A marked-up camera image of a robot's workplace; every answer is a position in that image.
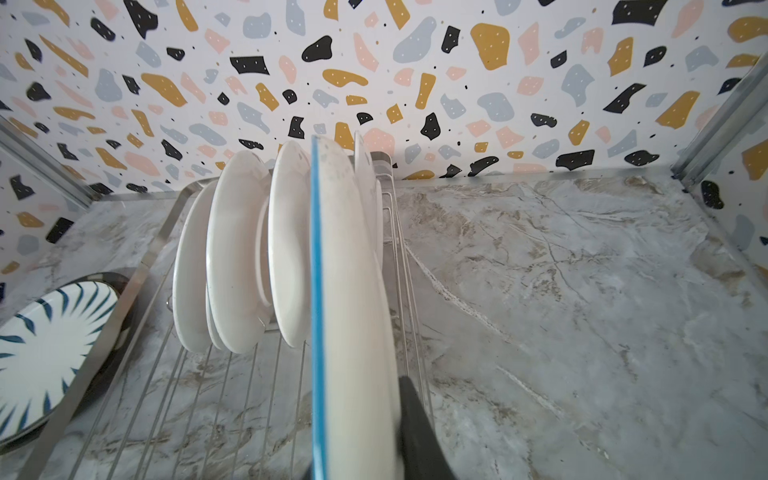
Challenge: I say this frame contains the white plate black stripes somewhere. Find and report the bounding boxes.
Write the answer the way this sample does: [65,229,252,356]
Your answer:
[1,280,119,444]

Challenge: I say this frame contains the fruit pattern blue-rim plate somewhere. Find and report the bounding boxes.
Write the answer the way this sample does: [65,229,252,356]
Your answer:
[310,136,404,479]

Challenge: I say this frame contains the metal wire dish rack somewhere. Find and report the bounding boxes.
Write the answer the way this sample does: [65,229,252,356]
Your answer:
[17,151,439,480]

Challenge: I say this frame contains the orange pattern white plate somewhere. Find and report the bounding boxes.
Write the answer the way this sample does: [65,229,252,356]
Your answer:
[354,132,383,267]

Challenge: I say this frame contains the orange sunburst plate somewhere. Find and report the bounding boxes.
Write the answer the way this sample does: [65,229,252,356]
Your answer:
[171,180,217,353]

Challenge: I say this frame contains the red pattern white plate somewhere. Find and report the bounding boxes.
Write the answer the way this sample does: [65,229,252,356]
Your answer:
[267,141,311,348]

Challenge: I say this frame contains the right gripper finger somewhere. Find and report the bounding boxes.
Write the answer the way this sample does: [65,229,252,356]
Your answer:
[398,376,456,480]

